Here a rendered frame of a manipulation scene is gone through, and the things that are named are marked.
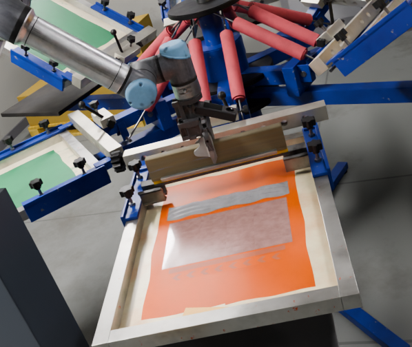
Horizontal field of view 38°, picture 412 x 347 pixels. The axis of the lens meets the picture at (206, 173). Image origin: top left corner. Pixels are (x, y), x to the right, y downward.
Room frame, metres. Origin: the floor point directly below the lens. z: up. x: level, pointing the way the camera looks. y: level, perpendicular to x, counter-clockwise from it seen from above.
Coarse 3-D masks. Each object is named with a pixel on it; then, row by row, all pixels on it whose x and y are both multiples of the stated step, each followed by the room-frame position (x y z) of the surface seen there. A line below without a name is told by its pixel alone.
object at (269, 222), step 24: (264, 168) 1.62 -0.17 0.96; (240, 216) 1.41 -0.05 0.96; (264, 216) 1.37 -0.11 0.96; (288, 216) 1.33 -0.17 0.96; (240, 240) 1.30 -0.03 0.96; (264, 240) 1.26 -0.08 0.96; (288, 240) 1.23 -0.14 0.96; (264, 264) 1.17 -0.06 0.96; (288, 264) 1.14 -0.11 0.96; (240, 288) 1.11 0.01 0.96; (264, 288) 1.09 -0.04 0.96; (288, 288) 1.06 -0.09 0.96
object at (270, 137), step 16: (272, 128) 1.54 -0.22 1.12; (224, 144) 1.56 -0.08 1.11; (240, 144) 1.55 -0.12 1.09; (256, 144) 1.54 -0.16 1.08; (272, 144) 1.54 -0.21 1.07; (160, 160) 1.59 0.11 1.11; (176, 160) 1.59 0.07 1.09; (192, 160) 1.58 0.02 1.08; (208, 160) 1.57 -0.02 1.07; (224, 160) 1.56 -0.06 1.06; (160, 176) 1.60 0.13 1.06
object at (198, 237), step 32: (192, 192) 1.63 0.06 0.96; (224, 192) 1.56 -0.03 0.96; (160, 224) 1.50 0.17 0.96; (192, 224) 1.45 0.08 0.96; (224, 224) 1.39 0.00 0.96; (160, 256) 1.35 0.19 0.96; (192, 256) 1.30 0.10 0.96; (160, 288) 1.21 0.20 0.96; (192, 288) 1.17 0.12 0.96; (224, 288) 1.13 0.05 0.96
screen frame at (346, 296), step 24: (288, 144) 1.69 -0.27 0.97; (144, 216) 1.57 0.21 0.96; (336, 216) 1.21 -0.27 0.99; (336, 240) 1.12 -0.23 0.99; (120, 264) 1.32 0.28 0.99; (336, 264) 1.04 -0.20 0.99; (120, 288) 1.22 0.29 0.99; (336, 288) 0.97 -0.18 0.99; (120, 312) 1.16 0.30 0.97; (216, 312) 1.02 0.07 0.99; (240, 312) 1.00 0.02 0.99; (264, 312) 0.97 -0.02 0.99; (288, 312) 0.96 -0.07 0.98; (312, 312) 0.95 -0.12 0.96; (96, 336) 1.07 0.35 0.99; (120, 336) 1.05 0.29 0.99; (144, 336) 1.02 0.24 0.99; (168, 336) 1.01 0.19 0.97; (192, 336) 1.00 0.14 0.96
